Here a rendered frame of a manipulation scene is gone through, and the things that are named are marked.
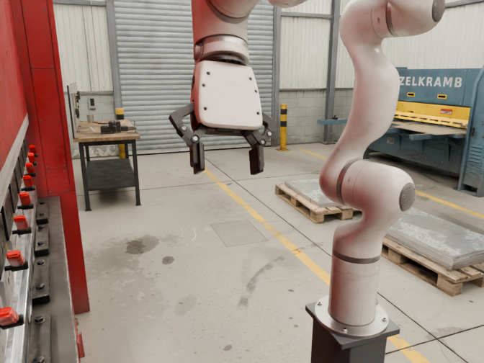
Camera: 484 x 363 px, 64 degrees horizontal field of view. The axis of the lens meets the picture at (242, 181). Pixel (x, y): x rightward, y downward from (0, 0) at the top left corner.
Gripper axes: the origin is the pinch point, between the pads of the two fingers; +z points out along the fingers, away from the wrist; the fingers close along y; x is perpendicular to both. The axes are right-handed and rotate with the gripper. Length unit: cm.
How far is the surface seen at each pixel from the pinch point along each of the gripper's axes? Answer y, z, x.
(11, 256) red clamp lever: -30.1, 10.7, 31.1
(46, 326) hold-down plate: -26, 32, 83
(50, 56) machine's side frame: -27, -104, 185
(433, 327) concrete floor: 203, 76, 141
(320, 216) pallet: 243, -11, 304
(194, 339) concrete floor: 56, 70, 197
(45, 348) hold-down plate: -26, 36, 73
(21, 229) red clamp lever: -30, 4, 54
